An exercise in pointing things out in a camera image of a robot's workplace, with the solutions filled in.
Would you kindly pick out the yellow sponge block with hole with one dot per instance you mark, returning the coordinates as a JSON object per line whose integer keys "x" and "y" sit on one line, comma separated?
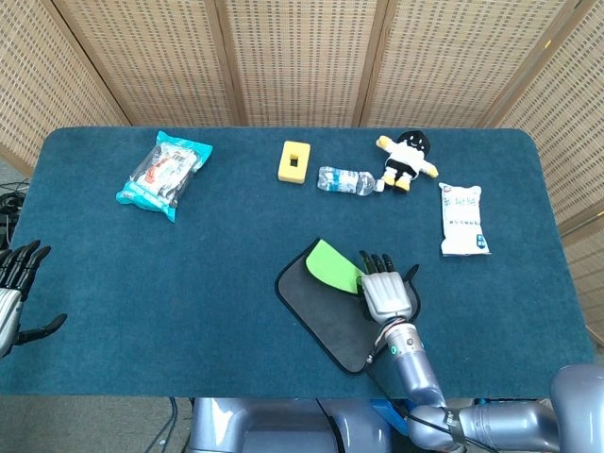
{"x": 294, "y": 161}

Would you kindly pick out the grey and green cloth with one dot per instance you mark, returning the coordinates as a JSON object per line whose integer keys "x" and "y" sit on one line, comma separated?
{"x": 325, "y": 321}

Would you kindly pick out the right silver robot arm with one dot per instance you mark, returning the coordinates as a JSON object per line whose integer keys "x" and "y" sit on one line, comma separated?
{"x": 415, "y": 368}

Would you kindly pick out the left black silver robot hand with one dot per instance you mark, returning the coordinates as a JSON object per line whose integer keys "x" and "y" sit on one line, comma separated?
{"x": 9, "y": 307}

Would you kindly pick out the teal snack package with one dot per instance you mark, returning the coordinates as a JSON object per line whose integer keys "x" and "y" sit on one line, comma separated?
{"x": 162, "y": 177}

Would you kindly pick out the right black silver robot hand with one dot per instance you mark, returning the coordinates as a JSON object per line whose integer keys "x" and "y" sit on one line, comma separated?
{"x": 387, "y": 297}

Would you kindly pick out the clear plastic water bottle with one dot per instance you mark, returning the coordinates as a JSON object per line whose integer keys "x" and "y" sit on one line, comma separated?
{"x": 342, "y": 180}

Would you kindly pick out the blue plastic crate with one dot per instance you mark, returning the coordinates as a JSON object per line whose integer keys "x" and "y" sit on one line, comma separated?
{"x": 387, "y": 404}

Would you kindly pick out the bamboo folding screen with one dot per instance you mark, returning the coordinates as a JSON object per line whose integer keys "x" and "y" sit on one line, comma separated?
{"x": 302, "y": 56}

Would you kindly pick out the black white plush doll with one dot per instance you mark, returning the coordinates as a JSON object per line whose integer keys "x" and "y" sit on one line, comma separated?
{"x": 407, "y": 160}

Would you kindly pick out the grey robot torso base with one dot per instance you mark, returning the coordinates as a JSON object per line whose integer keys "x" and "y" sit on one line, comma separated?
{"x": 273, "y": 424}

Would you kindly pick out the white plastic pouch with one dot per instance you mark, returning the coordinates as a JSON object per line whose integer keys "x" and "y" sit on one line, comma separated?
{"x": 462, "y": 219}

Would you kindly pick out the blue felt table cover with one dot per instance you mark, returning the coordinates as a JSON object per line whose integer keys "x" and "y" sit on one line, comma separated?
{"x": 189, "y": 283}

